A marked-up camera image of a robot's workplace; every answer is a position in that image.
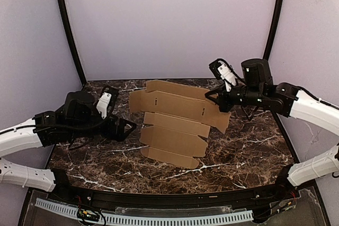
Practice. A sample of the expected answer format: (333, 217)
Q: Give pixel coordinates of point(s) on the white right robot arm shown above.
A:
(257, 89)

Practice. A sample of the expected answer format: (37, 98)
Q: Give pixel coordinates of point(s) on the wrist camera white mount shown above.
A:
(223, 71)
(108, 99)

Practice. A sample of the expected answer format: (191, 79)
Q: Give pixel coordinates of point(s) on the black corner post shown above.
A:
(71, 41)
(273, 29)

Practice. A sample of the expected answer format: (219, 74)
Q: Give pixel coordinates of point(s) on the black left corner post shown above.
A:
(71, 41)

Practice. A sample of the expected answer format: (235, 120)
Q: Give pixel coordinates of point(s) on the black curved front rail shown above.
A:
(259, 199)

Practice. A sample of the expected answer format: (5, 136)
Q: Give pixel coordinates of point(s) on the black right corner post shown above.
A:
(273, 29)

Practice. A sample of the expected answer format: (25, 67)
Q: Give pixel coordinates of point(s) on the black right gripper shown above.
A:
(225, 100)

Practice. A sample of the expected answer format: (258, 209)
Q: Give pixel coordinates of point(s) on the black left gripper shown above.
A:
(112, 128)

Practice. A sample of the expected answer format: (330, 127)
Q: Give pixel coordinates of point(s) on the green circuit board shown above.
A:
(88, 215)
(281, 206)

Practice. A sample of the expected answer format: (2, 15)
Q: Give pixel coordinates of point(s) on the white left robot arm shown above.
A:
(81, 116)

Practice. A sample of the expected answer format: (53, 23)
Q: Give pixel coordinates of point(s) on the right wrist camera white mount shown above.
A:
(223, 71)

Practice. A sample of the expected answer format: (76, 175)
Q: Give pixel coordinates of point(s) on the white slotted cable duct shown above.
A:
(129, 216)

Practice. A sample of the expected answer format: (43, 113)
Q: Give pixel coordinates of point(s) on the left green circuit board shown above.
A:
(88, 215)

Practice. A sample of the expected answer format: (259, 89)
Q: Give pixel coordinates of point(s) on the right green circuit board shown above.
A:
(281, 206)

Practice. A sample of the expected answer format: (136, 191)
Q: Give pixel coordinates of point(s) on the brown cardboard box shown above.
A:
(177, 120)

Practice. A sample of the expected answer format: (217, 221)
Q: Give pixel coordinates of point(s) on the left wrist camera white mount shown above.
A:
(108, 99)

